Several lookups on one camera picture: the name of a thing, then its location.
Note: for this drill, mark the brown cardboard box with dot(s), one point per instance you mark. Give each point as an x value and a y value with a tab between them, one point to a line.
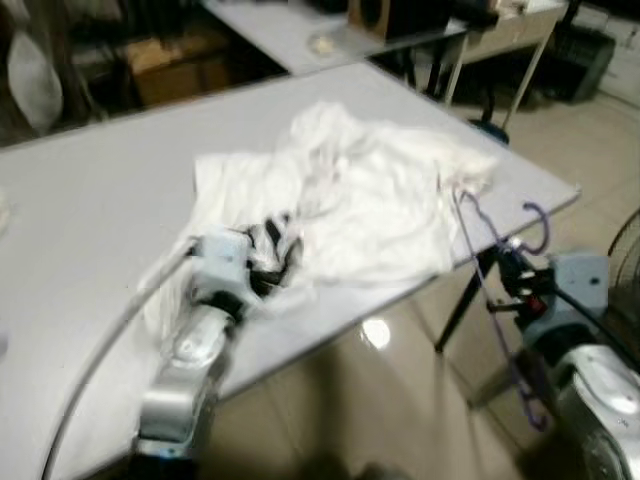
180	70

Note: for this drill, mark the blue stool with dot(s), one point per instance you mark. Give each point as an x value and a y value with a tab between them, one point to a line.
490	132

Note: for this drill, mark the grey table thin legs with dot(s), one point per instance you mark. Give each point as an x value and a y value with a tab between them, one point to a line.
290	30

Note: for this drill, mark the black crate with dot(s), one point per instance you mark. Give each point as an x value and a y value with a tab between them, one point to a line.
582	62

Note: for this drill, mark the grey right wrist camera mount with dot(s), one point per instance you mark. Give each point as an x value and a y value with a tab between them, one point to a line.
575	295

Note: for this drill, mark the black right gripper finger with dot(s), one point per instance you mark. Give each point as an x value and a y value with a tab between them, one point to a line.
508	258

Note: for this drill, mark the small round white object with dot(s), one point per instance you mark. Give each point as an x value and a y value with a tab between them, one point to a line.
322	44

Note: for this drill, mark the white T-shirt black lettering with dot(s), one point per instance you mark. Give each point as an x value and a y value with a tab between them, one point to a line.
380	220

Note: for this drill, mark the white plastic bag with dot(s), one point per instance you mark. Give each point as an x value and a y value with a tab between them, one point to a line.
35	85

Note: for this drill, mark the grey table black legs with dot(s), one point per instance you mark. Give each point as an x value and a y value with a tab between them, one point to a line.
100	200

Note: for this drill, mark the wooden speaker box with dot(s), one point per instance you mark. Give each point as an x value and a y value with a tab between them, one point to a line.
405	18

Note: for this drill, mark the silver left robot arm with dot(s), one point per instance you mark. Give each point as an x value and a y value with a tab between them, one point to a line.
185	370

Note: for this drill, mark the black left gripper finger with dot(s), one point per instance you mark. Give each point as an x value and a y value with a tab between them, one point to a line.
262	240
290	255

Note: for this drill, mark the purple clothes hanger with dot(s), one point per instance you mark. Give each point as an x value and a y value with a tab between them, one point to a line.
482	270

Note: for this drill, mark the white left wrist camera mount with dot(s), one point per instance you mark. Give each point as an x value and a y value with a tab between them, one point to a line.
220	265

